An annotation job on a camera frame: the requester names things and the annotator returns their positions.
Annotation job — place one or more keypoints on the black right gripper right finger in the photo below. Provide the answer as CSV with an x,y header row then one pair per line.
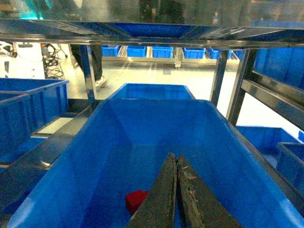
x,y
198,206

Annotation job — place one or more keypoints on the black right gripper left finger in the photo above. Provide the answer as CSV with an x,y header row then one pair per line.
x,y
158,208

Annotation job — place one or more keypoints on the red toy block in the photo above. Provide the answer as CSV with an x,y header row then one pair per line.
x,y
134,199

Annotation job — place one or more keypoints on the blue bin behind lower right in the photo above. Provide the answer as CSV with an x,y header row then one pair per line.
x,y
152,91

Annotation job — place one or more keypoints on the blue bin behind lower left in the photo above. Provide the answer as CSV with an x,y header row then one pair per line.
x,y
47,98

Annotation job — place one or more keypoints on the person legs dark trousers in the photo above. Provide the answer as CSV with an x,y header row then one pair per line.
x,y
96,52

